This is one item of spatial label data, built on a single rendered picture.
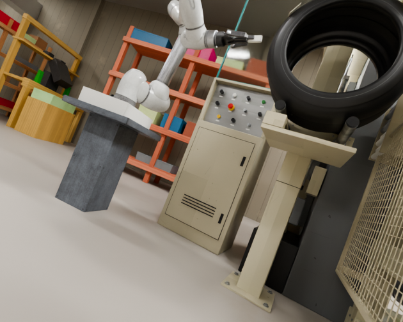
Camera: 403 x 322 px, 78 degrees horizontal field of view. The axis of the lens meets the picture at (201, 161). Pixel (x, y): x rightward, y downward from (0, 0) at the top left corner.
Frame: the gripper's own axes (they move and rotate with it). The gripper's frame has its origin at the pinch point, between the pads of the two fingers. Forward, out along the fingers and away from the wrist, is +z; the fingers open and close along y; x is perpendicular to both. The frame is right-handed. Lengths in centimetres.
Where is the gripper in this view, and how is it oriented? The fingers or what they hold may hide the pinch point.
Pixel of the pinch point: (254, 39)
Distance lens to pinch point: 142.3
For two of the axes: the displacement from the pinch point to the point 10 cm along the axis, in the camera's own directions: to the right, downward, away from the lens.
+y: 3.5, 1.8, 9.2
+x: -2.3, 9.7, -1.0
